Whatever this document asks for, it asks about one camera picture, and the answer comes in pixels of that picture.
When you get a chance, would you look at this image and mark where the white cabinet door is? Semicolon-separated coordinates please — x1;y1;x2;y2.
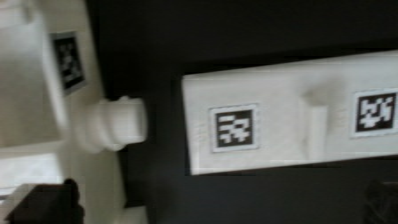
181;50;398;175

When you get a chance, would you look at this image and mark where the white cabinet body box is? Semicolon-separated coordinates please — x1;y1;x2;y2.
0;0;149;224

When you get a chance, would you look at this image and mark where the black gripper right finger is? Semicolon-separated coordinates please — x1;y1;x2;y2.
362;180;398;224

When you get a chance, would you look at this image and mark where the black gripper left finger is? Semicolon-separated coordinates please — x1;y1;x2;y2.
0;179;85;224

